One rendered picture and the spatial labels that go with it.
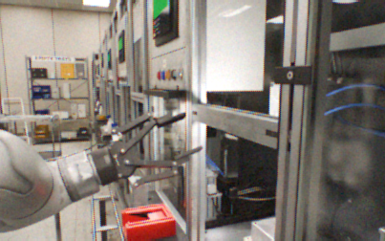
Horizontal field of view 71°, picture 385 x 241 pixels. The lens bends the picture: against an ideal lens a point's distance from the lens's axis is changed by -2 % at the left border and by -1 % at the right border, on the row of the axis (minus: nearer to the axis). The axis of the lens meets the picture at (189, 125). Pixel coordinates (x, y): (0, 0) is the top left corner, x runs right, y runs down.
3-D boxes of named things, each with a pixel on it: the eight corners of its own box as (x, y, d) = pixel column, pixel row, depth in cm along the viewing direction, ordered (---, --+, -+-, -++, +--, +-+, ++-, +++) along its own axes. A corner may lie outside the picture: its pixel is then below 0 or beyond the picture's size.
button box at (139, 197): (129, 206, 108) (128, 177, 106) (149, 203, 111) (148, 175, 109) (133, 214, 101) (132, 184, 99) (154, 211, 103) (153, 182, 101)
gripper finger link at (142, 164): (124, 157, 56) (123, 164, 56) (178, 160, 59) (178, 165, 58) (124, 162, 60) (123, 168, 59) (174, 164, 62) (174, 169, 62)
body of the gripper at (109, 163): (101, 186, 51) (146, 167, 55) (85, 146, 53) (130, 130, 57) (103, 191, 58) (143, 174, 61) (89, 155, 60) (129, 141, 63)
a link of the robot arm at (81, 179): (54, 154, 51) (86, 142, 53) (63, 164, 59) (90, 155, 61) (70, 200, 49) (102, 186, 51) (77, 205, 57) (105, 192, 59)
